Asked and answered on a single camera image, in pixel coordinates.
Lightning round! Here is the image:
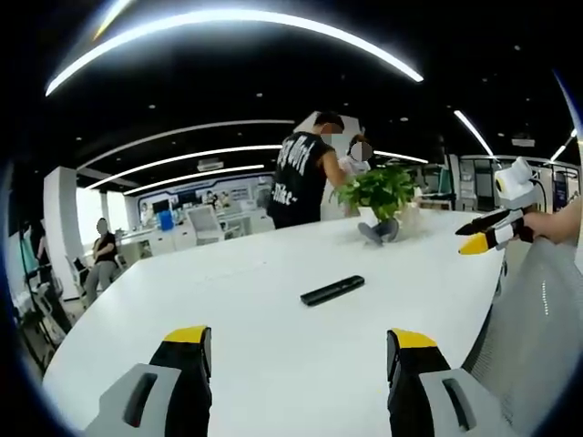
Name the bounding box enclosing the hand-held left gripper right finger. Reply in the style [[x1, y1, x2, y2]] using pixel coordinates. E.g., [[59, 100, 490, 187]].
[[386, 328, 506, 437]]

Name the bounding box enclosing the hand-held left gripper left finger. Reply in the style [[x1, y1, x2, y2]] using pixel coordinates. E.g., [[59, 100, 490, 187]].
[[83, 325, 213, 437]]

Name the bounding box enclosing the black remote control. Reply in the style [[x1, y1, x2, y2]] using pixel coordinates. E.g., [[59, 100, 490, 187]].
[[300, 274, 366, 308]]

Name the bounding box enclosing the grey mesh office chair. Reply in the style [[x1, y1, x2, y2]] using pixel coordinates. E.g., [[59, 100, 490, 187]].
[[460, 236, 583, 429]]

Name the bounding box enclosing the green potted plant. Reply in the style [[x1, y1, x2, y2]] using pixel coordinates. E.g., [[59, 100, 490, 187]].
[[328, 164, 423, 247]]

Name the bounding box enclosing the white table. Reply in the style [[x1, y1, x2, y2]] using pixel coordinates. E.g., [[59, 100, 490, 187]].
[[41, 208, 509, 437]]

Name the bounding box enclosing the white office chair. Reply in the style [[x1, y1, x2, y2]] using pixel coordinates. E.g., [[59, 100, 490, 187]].
[[186, 204, 229, 247]]

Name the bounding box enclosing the curved ceiling light strip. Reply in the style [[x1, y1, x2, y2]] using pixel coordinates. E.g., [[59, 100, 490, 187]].
[[44, 8, 425, 97]]

